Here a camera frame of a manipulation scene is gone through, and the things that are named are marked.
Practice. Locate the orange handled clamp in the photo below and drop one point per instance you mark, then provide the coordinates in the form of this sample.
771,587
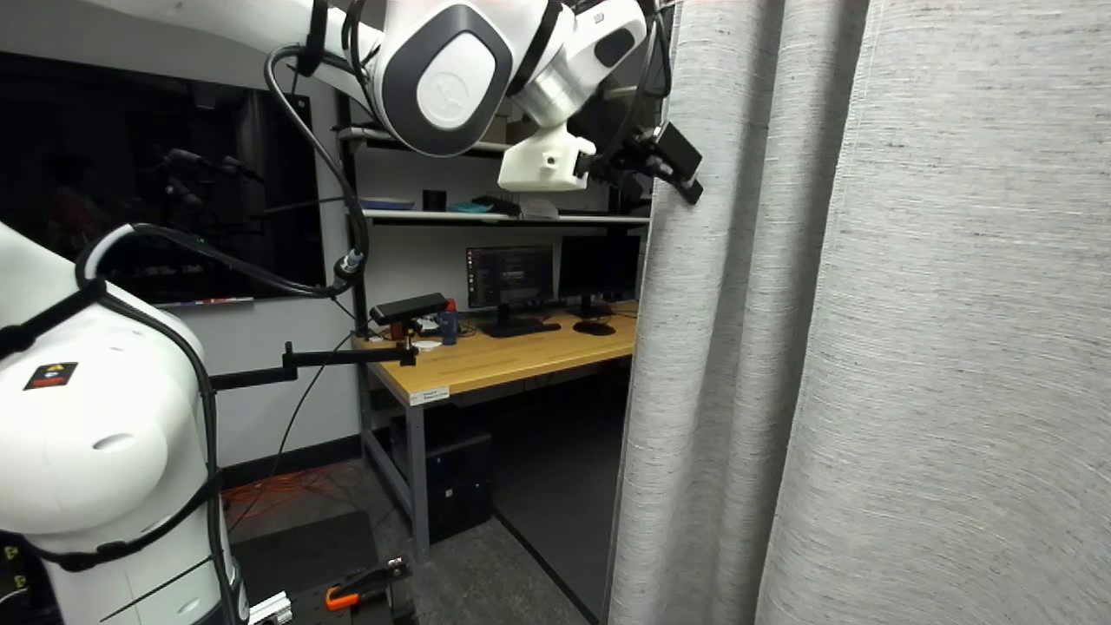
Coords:
366,587

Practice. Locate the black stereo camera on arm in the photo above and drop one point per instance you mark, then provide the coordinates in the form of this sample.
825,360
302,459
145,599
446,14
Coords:
403,311

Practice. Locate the black computer monitor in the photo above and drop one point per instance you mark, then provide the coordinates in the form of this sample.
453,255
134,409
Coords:
511,290

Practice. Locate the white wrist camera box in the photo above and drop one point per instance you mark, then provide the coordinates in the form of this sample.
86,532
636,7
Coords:
547,161

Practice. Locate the black metal shelf rack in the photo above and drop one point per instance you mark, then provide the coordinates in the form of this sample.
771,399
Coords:
429,212

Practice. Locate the black computer tower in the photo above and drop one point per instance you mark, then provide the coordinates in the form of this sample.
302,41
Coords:
461,483

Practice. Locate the grey fabric curtain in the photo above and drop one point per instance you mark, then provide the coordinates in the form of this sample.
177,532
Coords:
874,372

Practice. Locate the black wall television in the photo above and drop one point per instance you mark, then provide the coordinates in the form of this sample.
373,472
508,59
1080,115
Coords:
90,148

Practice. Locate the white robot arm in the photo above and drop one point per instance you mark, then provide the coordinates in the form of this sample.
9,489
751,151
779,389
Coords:
105,404

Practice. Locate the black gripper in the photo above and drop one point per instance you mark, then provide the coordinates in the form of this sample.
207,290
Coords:
633,139

